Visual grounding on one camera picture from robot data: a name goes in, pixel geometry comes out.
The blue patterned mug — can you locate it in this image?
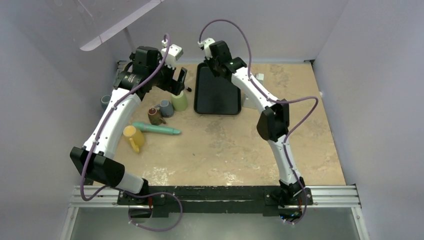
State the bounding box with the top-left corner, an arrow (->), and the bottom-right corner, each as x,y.
155,99 -> 175,118

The brown mug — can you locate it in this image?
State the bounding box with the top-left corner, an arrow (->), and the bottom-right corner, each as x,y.
147,107 -> 167,126

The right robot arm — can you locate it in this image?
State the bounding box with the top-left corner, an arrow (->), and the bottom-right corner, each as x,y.
199,38 -> 305,205

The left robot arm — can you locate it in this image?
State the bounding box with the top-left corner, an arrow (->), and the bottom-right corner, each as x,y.
70,44 -> 187,205

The dark teal mug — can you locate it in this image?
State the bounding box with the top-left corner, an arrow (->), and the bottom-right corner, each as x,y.
100,94 -> 111,110

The yellow mug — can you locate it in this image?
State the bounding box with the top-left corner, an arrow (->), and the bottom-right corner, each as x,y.
123,125 -> 146,154

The green cup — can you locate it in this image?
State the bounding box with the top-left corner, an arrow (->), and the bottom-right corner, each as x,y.
171,90 -> 188,112

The black tray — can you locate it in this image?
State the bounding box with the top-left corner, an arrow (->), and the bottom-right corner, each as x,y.
193,62 -> 242,116

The teal cylinder toy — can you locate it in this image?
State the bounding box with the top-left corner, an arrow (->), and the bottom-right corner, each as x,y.
131,122 -> 182,136

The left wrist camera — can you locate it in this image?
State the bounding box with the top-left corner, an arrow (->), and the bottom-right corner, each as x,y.
160,40 -> 184,70

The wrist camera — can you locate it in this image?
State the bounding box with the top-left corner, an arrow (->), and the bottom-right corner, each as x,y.
160,40 -> 184,70
197,37 -> 216,60

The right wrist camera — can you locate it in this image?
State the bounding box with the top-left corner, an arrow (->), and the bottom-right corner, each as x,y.
197,37 -> 216,60

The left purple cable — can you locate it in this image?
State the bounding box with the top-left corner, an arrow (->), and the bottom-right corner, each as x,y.
80,33 -> 172,202

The purple cable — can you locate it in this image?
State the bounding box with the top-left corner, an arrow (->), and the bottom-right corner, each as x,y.
80,33 -> 172,202
198,19 -> 320,225

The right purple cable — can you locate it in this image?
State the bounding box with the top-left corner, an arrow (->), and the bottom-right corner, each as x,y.
198,19 -> 320,225

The aluminium rail frame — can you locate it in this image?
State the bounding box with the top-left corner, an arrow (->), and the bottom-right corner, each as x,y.
60,185 -> 368,240

